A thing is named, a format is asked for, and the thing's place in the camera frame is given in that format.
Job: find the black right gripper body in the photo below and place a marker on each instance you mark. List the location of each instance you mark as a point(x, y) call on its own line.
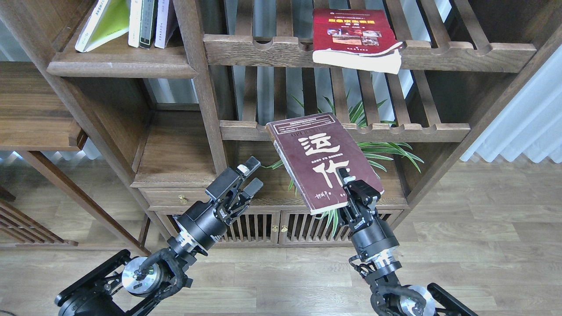
point(373, 239)

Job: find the lavender upright book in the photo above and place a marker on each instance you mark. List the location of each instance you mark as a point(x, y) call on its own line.
point(166, 23)

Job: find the dark maroon book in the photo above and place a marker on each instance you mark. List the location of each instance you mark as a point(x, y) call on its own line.
point(312, 149)

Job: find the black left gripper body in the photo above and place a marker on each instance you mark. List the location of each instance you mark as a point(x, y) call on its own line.
point(204, 224)

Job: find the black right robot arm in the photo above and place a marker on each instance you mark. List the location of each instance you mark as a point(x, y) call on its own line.
point(390, 298)

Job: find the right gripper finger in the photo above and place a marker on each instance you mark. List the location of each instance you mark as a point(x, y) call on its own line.
point(346, 180)
point(362, 194)

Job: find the brass drawer knob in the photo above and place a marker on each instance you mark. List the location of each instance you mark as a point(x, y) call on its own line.
point(182, 199)

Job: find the green spider plant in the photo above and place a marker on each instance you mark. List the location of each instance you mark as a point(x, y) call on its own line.
point(371, 151)

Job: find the dark green upright book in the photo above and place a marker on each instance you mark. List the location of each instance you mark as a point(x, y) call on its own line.
point(147, 23)

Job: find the dark wooden bookshelf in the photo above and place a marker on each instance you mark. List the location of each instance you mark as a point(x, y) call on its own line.
point(170, 120)

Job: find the white curtain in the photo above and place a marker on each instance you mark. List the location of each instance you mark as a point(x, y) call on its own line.
point(531, 123)

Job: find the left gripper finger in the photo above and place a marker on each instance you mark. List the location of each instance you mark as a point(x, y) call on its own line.
point(227, 185)
point(245, 196)

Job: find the red book with photos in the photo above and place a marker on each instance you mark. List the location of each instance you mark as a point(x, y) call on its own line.
point(358, 39)

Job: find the white upright book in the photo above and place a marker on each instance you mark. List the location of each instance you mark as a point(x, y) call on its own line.
point(135, 18)

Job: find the brass cabinet door knobs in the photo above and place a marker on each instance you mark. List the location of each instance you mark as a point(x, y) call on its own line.
point(277, 228)

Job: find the yellow green book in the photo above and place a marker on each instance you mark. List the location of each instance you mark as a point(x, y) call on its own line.
point(109, 20)

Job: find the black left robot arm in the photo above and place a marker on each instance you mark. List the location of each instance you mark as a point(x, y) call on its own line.
point(125, 286)

